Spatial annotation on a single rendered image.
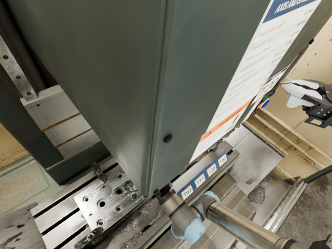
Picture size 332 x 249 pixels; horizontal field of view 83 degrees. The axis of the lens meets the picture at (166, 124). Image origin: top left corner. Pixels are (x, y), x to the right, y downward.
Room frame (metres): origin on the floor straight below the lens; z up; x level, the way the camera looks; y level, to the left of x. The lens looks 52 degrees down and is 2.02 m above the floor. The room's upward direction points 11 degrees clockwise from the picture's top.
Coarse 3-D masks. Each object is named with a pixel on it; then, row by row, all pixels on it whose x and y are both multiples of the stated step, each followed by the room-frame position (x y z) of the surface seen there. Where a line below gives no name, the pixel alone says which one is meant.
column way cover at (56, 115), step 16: (48, 96) 0.50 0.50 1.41; (64, 96) 0.54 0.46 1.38; (32, 112) 0.43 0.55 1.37; (48, 112) 0.47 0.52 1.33; (64, 112) 0.52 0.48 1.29; (48, 128) 0.45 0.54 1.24; (64, 128) 0.50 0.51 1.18; (80, 128) 0.55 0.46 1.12; (64, 144) 0.47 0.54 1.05; (80, 144) 0.53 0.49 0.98
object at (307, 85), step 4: (296, 80) 0.43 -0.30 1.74; (300, 80) 0.43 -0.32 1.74; (280, 84) 0.42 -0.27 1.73; (296, 84) 0.41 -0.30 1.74; (300, 84) 0.41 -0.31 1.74; (304, 84) 0.42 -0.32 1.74; (308, 84) 0.42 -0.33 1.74; (312, 84) 0.42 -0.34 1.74; (316, 84) 0.42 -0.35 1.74; (308, 88) 0.41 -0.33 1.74; (312, 88) 0.41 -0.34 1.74; (316, 88) 0.41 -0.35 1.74; (288, 92) 0.42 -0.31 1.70; (288, 96) 0.42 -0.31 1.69
